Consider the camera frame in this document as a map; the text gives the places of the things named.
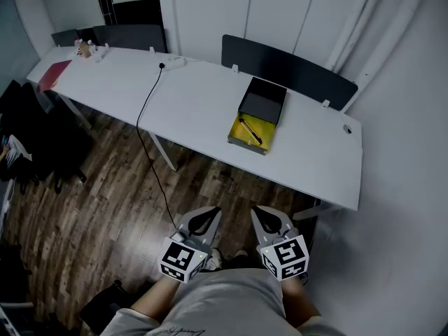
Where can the person's shoe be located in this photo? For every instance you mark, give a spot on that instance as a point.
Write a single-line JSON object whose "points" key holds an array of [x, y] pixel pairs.
{"points": [[214, 259]]}

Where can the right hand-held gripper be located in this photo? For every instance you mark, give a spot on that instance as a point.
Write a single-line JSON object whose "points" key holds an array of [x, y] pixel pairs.
{"points": [[287, 257]]}

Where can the black stool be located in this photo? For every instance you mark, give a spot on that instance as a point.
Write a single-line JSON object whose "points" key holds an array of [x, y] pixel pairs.
{"points": [[105, 304]]}

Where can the white power strip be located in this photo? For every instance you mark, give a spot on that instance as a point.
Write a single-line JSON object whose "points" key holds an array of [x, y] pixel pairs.
{"points": [[175, 62]]}

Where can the red folder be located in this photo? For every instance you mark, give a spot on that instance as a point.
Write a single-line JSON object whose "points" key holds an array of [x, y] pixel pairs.
{"points": [[54, 75]]}

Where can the white desk leg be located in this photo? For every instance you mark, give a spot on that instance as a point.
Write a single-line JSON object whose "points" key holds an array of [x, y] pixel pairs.
{"points": [[75, 110], [315, 211], [164, 152]]}

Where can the person's left forearm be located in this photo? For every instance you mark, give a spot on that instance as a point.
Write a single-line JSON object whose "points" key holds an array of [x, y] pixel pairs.
{"points": [[157, 299]]}

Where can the person's grey t-shirt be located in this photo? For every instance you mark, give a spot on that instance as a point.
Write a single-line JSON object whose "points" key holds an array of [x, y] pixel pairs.
{"points": [[227, 303]]}

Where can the long dark desk divider panel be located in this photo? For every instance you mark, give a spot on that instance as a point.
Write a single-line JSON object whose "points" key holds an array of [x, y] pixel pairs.
{"points": [[280, 65]]}

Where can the person's right forearm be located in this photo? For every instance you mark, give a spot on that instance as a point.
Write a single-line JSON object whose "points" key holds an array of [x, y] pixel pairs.
{"points": [[299, 303]]}

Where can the short dark desk divider panel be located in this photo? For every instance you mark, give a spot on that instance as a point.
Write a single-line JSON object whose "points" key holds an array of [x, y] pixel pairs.
{"points": [[133, 37]]}

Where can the yellow black pen tool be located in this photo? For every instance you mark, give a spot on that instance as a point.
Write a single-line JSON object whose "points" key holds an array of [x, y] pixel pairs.
{"points": [[250, 130]]}

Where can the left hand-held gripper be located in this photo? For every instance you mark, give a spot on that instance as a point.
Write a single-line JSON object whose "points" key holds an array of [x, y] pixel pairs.
{"points": [[182, 257]]}

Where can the black office chair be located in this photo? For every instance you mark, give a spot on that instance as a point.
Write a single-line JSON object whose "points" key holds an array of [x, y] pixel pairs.
{"points": [[42, 135]]}

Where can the yellow and black box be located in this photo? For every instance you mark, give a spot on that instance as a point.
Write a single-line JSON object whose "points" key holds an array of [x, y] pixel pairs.
{"points": [[262, 100]]}

